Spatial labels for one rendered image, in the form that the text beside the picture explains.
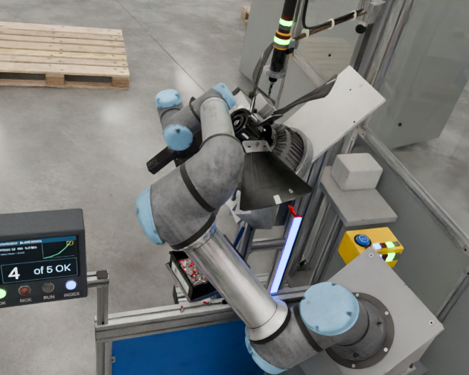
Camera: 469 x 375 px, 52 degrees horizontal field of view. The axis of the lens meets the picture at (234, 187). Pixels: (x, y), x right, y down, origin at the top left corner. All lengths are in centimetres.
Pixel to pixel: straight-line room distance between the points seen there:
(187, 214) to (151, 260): 183
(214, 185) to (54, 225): 41
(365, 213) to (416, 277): 33
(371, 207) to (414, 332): 89
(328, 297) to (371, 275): 26
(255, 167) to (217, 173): 60
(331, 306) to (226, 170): 38
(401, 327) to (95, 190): 234
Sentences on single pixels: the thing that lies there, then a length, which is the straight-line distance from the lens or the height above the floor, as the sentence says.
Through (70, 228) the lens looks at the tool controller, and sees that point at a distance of 114.
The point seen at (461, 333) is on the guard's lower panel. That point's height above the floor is 71.
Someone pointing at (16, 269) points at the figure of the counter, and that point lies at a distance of 118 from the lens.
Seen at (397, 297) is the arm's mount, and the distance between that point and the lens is 129.
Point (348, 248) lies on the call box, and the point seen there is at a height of 104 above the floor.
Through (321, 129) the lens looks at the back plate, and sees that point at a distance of 180.
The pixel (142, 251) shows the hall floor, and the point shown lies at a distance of 281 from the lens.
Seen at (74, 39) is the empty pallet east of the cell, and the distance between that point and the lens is 491.
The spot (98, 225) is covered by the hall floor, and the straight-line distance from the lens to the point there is 296.
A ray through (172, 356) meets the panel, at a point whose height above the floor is 62.
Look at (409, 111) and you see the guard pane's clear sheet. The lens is 208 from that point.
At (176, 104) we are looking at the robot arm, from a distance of 138.
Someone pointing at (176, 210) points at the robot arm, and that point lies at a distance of 94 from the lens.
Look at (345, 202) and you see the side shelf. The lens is 203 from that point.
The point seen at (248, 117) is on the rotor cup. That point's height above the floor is 126.
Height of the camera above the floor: 204
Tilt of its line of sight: 38 degrees down
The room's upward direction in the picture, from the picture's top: 12 degrees clockwise
